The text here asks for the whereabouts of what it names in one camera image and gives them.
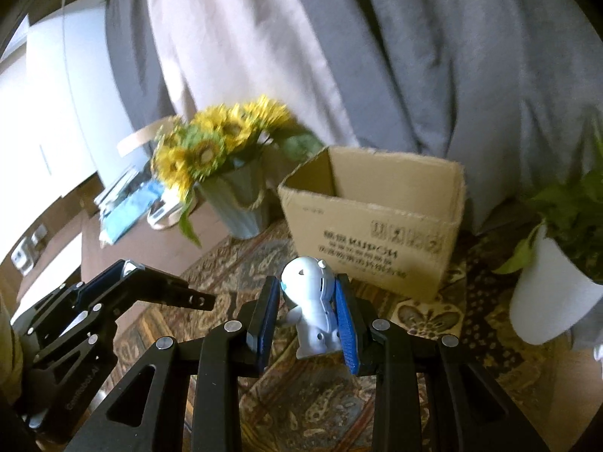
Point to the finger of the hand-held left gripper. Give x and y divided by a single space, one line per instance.
155 287

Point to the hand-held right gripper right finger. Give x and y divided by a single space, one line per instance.
346 325

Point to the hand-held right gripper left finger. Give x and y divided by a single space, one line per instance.
266 320

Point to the white toy robot figure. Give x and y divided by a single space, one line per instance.
311 296

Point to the brown cardboard box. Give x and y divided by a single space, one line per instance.
367 240

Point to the blue packet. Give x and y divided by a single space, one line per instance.
129 212

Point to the brown patterned tablecloth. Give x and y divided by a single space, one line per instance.
306 409

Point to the yellow sunflower bouquet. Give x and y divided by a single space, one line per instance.
207 155

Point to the tan paper strip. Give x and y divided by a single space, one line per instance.
136 139

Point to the white ribbed plant pot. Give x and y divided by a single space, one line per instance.
546 292

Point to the white cabinet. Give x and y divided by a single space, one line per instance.
61 103

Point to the green leafy plant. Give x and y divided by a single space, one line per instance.
565 207

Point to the white curtain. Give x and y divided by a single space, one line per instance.
226 47

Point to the grey curtain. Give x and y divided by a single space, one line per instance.
447 56

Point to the wall socket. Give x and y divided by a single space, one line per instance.
28 249

